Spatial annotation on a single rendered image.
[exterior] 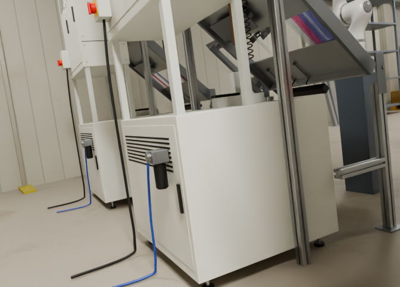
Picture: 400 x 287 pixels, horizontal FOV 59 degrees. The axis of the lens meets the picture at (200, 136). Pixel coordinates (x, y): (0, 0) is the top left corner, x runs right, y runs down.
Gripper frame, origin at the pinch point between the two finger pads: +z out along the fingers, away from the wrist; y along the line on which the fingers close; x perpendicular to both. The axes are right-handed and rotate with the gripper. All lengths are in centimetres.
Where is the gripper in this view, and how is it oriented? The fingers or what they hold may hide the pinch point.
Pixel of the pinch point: (257, 38)
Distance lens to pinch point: 194.2
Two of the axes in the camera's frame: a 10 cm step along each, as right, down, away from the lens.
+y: 4.5, 0.2, -8.9
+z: -6.3, 7.2, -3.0
